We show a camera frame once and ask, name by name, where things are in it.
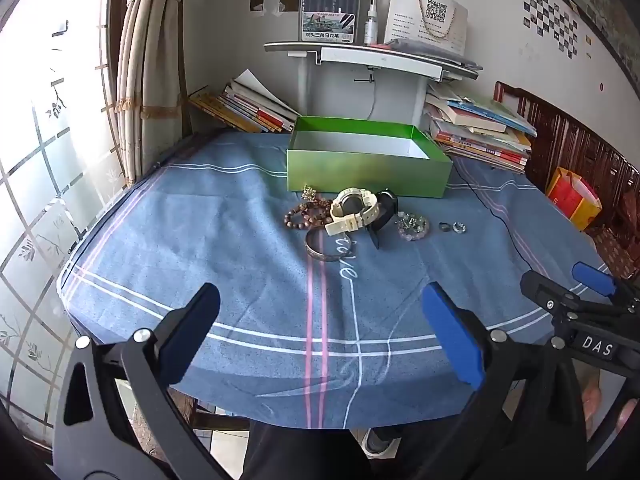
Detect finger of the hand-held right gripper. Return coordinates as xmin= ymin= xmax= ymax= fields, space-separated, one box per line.
xmin=520 ymin=270 xmax=571 ymax=316
xmin=571 ymin=261 xmax=640 ymax=306

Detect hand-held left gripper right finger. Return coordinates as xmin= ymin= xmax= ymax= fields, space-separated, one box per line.
xmin=421 ymin=281 xmax=588 ymax=480

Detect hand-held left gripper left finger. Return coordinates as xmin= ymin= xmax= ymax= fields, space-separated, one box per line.
xmin=52 ymin=282 xmax=251 ymax=480

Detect black wristwatch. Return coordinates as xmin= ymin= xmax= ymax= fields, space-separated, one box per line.
xmin=367 ymin=189 xmax=399 ymax=251

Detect cream wristwatch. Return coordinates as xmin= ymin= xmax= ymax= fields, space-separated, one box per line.
xmin=325 ymin=187 xmax=377 ymax=236

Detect green cardboard box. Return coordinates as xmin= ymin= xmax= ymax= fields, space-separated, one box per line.
xmin=286 ymin=116 xmax=454 ymax=199

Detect person's right hand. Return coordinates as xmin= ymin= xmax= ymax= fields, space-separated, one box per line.
xmin=580 ymin=375 xmax=640 ymax=441

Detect red and yellow shopping bag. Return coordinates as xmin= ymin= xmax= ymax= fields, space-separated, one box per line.
xmin=545 ymin=166 xmax=603 ymax=232

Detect blue striped tablecloth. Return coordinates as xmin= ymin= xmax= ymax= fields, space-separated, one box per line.
xmin=59 ymin=130 xmax=613 ymax=431

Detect person's shoe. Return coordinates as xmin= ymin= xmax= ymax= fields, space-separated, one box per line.
xmin=361 ymin=426 xmax=401 ymax=458

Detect carved wooden headboard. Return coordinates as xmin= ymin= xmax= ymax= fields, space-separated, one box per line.
xmin=494 ymin=81 xmax=640 ymax=281

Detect metal bangle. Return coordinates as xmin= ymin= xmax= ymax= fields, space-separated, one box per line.
xmin=305 ymin=227 xmax=337 ymax=262

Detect pile of textbooks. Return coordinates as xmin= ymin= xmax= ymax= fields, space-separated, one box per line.
xmin=424 ymin=82 xmax=538 ymax=175

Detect person's leg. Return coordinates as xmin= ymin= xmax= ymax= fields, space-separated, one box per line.
xmin=240 ymin=420 xmax=391 ymax=480

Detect frosted window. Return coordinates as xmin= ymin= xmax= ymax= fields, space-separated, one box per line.
xmin=0 ymin=0 xmax=131 ymax=451

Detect leaning row of thin books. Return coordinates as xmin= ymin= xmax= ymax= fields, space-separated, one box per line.
xmin=187 ymin=70 xmax=303 ymax=134

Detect beige curtain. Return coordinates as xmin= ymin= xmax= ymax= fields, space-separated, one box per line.
xmin=117 ymin=0 xmax=186 ymax=186

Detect grey pouch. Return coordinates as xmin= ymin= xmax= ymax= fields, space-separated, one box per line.
xmin=385 ymin=40 xmax=483 ymax=71

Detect framed picture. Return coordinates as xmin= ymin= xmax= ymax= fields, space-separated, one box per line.
xmin=549 ymin=0 xmax=640 ymax=106

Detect white desk shelf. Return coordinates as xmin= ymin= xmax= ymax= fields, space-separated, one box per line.
xmin=264 ymin=41 xmax=483 ymax=121

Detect white paper bag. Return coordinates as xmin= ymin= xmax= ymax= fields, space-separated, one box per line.
xmin=384 ymin=0 xmax=468 ymax=55

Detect clear marker pen case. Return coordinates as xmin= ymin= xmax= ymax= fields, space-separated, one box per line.
xmin=298 ymin=0 xmax=357 ymax=44

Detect pink bead bracelet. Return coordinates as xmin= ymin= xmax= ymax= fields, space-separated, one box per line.
xmin=397 ymin=216 xmax=430 ymax=242

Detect wooden bead bracelet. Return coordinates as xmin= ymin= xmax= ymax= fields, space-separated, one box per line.
xmin=284 ymin=197 xmax=333 ymax=231

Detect checkered photo wall stickers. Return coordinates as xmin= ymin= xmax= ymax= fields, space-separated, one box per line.
xmin=522 ymin=0 xmax=578 ymax=61

